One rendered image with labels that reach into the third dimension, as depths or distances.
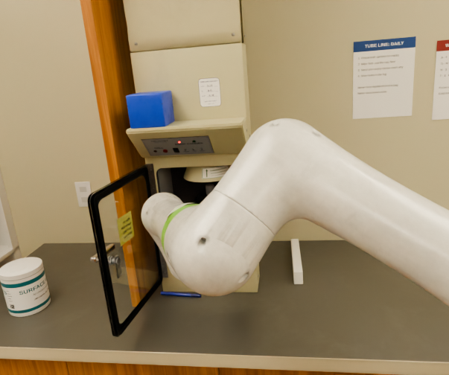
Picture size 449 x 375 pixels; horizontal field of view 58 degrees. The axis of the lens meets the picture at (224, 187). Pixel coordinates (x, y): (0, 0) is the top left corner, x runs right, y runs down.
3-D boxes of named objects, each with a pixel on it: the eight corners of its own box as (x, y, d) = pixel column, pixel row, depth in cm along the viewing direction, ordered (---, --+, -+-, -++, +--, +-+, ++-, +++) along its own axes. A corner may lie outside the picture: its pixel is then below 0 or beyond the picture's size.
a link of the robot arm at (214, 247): (292, 246, 54) (224, 190, 51) (234, 327, 52) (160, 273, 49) (243, 226, 71) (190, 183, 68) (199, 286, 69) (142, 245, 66)
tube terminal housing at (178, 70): (180, 257, 161) (155, 53, 139) (262, 257, 156) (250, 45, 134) (162, 291, 138) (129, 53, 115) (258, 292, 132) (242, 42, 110)
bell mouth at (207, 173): (190, 169, 143) (188, 153, 141) (240, 167, 140) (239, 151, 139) (177, 183, 126) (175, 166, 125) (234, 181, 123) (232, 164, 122)
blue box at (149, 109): (142, 123, 120) (138, 92, 118) (175, 121, 119) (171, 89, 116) (129, 129, 111) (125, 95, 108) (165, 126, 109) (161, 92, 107)
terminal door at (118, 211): (163, 280, 134) (147, 164, 123) (115, 340, 106) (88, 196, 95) (161, 280, 135) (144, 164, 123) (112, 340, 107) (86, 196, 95)
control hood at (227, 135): (143, 155, 124) (138, 123, 121) (249, 151, 119) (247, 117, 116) (129, 165, 113) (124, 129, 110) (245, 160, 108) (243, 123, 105)
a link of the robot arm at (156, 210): (182, 283, 69) (237, 248, 71) (148, 225, 66) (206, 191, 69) (153, 243, 103) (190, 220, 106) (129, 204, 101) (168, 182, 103)
